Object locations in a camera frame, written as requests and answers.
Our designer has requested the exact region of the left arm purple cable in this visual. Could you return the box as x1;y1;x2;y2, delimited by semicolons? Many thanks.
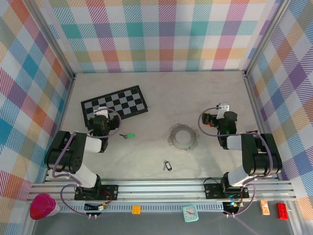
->
51;108;123;216

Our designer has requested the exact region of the black grey chessboard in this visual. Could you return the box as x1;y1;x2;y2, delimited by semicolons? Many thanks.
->
80;85;149;131

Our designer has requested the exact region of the small black controller board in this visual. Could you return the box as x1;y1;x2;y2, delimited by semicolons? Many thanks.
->
224;201;240;214
84;202;109;212

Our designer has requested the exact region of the grey slotted cable duct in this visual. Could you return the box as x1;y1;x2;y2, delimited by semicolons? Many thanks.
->
58;203;225;213

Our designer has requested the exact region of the large red toy brick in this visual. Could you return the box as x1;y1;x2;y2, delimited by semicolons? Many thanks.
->
276;202;289;219

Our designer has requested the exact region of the aluminium mounting rail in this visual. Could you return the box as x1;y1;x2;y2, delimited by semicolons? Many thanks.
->
28;178;297;204

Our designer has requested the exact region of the aluminium table side rail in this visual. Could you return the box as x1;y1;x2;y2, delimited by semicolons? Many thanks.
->
43;73;76;183
243;72;272;154

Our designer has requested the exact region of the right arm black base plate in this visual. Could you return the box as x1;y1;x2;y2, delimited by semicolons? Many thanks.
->
204;182;250;199

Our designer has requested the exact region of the aluminium frame post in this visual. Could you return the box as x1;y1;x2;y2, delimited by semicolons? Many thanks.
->
244;0;293;78
30;0;76;80

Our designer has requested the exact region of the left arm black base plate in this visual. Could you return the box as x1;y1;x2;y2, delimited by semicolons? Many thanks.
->
74;185;119;201

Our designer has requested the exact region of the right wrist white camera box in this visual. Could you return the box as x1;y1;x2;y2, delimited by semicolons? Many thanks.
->
217;102;231;118

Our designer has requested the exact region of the pink plastic cup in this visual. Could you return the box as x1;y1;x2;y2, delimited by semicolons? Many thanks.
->
29;192;61;220

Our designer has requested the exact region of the teal alarm clock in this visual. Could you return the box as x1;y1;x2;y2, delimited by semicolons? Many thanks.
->
182;205;199;223

